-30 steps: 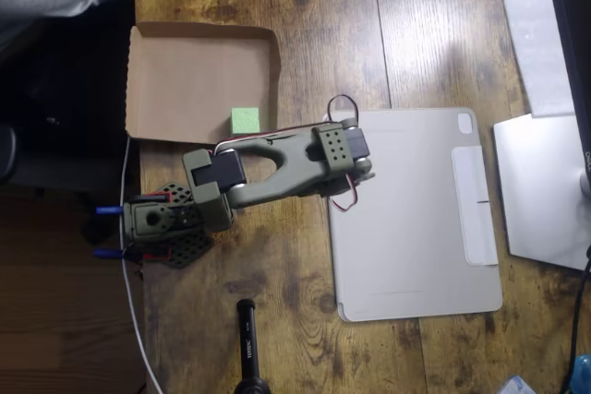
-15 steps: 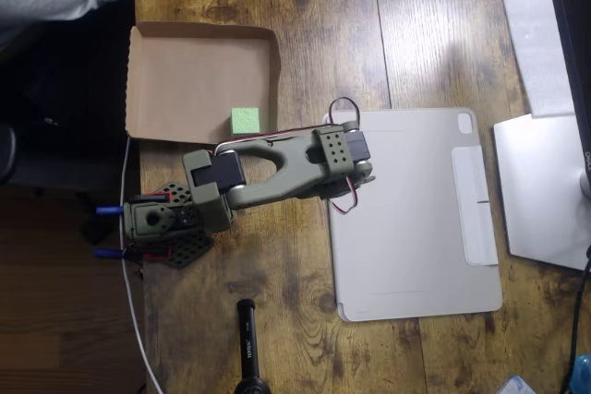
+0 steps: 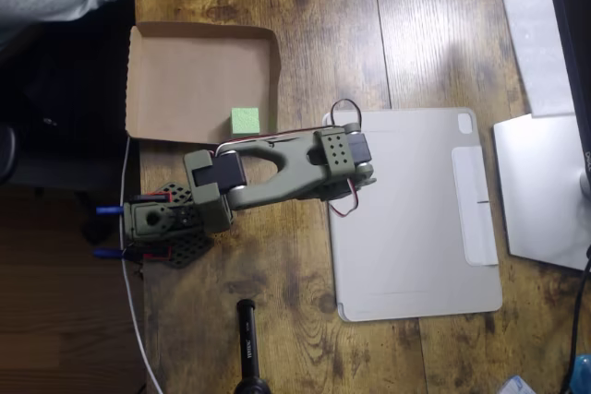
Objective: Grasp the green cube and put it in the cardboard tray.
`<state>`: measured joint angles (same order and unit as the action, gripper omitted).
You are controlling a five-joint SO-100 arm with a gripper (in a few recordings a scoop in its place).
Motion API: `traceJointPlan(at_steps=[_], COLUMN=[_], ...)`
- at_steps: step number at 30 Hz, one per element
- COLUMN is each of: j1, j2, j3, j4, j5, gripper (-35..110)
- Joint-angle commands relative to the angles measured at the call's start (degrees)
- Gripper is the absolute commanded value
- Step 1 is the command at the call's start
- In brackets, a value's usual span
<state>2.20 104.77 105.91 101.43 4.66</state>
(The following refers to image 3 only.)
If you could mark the tablet in beige folio case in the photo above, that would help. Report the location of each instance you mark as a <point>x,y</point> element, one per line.
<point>415,237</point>

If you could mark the silver monitor stand base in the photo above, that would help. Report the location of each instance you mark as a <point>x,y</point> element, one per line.
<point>540,191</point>

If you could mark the black camera stand pole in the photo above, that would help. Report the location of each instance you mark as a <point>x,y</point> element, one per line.
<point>248,343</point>

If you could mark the blue round object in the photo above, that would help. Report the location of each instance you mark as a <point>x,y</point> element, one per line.
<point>582,373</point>

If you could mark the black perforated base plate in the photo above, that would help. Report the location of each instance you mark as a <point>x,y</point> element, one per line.
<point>191,246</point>

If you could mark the white blue packet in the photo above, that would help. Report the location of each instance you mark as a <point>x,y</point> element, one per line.
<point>516,387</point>

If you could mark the black computer monitor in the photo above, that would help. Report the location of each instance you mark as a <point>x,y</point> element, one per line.
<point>570,20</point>

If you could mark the brown cardboard tray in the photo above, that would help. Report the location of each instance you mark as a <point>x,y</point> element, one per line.
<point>184,85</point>

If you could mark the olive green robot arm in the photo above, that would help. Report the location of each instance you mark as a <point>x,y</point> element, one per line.
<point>277,182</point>

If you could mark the green foam cube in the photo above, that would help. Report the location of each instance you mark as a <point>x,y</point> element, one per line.
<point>245,121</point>

